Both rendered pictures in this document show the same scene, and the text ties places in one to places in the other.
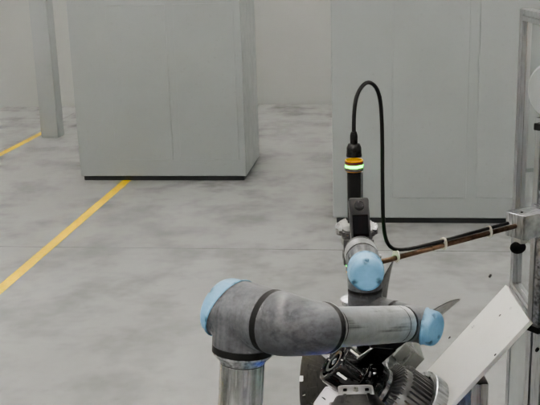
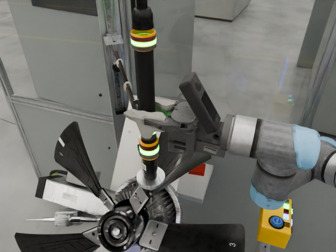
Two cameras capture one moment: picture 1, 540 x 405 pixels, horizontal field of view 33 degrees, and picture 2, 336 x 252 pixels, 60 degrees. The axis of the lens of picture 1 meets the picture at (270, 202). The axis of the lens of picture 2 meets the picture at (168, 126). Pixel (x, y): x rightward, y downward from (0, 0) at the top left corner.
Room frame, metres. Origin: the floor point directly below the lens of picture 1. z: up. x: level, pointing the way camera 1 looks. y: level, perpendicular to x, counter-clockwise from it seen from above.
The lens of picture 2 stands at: (1.95, 0.25, 1.96)
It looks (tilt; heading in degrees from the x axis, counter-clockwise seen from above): 37 degrees down; 288
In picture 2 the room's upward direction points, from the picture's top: straight up
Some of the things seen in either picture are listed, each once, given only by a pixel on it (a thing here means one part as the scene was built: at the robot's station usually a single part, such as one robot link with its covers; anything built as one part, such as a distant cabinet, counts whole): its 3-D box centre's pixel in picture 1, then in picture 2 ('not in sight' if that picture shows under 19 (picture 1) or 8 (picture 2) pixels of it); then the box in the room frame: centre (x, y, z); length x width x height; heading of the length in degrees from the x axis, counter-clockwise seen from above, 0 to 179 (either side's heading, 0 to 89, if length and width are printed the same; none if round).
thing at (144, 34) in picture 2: (353, 165); (143, 39); (2.14, -0.20, 1.77); 0.04 x 0.04 x 0.03
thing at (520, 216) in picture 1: (527, 222); (114, 47); (2.48, -0.73, 1.51); 0.10 x 0.07 x 0.08; 124
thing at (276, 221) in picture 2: not in sight; (276, 221); (1.77, -0.44, 1.08); 0.04 x 0.04 x 0.02
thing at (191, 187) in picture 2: not in sight; (174, 174); (2.24, -0.76, 0.84); 0.36 x 0.24 x 0.03; 179
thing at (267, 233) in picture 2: not in sight; (274, 220); (1.77, -0.49, 1.02); 0.16 x 0.10 x 0.11; 89
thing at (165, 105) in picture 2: not in sight; (155, 111); (2.13, -0.23, 1.61); 0.09 x 0.03 x 0.06; 169
